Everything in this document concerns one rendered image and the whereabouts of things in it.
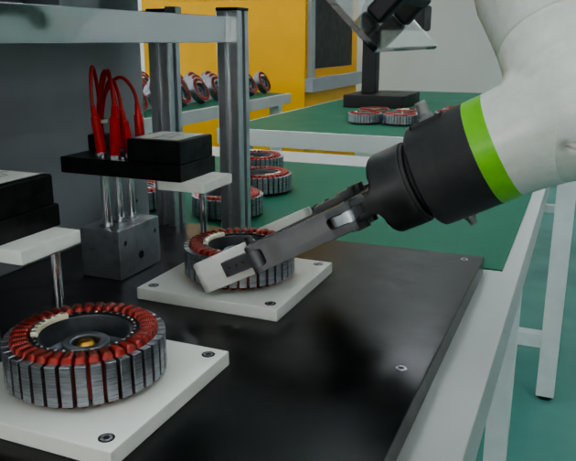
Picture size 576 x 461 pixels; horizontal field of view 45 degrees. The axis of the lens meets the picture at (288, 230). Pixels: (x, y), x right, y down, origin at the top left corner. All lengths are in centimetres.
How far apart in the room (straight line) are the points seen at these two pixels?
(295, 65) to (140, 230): 342
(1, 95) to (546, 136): 54
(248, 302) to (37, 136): 33
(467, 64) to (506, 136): 519
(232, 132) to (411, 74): 499
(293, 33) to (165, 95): 324
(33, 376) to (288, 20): 377
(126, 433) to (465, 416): 24
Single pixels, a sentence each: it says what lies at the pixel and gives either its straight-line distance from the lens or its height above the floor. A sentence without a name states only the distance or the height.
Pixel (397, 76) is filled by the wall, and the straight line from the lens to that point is 587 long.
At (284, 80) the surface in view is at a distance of 418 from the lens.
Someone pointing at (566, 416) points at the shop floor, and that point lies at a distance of 215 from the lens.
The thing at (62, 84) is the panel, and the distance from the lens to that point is 86.
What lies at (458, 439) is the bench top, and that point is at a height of 75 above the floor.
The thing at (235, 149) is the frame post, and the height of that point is 88.
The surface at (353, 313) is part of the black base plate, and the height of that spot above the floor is 77.
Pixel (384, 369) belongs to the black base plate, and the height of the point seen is 77.
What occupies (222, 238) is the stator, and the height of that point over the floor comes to 81.
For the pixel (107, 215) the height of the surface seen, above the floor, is 84.
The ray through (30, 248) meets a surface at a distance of 50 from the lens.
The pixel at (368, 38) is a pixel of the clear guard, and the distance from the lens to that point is 57.
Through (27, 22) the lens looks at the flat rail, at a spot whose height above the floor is 103.
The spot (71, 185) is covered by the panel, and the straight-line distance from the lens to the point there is 88.
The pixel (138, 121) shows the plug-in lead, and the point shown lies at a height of 93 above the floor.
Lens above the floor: 101
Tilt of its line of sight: 15 degrees down
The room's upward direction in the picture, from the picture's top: straight up
